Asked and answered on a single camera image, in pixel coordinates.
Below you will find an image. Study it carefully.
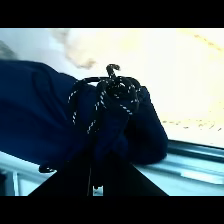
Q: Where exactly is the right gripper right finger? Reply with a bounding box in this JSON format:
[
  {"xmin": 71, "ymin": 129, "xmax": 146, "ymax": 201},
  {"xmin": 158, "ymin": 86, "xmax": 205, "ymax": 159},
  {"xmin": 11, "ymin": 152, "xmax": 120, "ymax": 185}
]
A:
[{"xmin": 98, "ymin": 151, "xmax": 170, "ymax": 197}]

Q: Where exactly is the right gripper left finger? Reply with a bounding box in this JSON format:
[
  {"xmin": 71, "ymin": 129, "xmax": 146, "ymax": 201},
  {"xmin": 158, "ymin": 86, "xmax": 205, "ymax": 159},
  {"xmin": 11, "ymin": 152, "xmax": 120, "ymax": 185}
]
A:
[{"xmin": 27, "ymin": 153, "xmax": 97, "ymax": 197}]

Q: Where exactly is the navy garment with drawstring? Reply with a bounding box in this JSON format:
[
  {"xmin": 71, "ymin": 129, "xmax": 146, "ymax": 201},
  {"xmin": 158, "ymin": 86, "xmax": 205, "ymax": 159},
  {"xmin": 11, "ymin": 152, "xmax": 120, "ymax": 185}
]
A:
[{"xmin": 0, "ymin": 59, "xmax": 170, "ymax": 174}]

